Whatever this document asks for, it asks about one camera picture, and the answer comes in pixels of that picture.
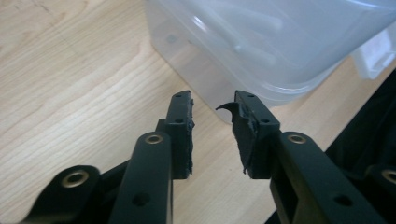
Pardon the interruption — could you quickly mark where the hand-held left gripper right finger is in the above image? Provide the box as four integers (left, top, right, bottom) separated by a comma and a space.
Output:
215, 90, 282, 181

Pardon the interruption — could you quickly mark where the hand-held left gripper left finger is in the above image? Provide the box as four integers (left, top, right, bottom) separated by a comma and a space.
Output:
155, 90, 196, 181

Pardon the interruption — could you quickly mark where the clear plastic storage box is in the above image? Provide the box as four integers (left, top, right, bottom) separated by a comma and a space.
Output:
144, 0, 396, 125

